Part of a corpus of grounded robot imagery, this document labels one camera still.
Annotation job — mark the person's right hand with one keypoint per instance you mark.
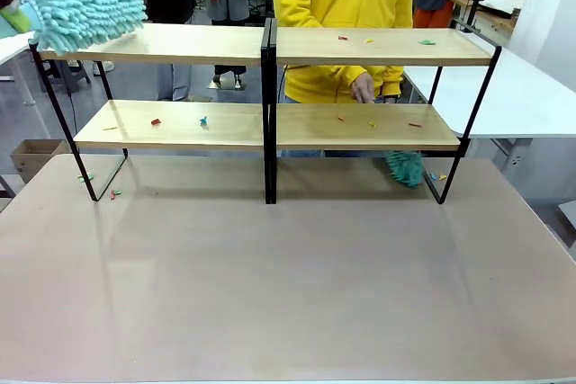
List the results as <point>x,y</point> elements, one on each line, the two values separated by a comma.
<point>363,87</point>

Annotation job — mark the dark teal chenille duster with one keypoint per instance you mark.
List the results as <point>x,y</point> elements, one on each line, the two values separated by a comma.
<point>405,168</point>

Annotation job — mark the light blue chenille duster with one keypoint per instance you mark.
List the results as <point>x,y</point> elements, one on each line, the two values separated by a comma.
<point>85,6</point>

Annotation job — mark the person's left forearm yellow sleeve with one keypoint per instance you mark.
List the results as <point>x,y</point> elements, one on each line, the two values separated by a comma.
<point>393,80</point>

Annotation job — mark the person's right forearm yellow sleeve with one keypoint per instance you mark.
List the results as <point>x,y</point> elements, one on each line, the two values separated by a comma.
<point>324,83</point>

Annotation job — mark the large white side table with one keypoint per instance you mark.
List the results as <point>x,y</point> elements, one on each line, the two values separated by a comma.
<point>508,96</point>

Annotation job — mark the wooden workbench with papers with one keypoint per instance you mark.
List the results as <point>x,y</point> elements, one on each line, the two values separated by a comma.
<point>495,2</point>

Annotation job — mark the grey stool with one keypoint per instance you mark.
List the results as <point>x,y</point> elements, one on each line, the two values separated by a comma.
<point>69,74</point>

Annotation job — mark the cardboard box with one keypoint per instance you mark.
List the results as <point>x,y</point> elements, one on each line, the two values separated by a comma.
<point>33,157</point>

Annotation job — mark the small white side table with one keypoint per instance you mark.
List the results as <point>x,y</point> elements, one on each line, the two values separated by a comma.
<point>13,51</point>

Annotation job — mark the wooden shelf unit black frame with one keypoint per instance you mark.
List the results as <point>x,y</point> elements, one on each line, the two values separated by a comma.
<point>382,49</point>
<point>180,44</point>

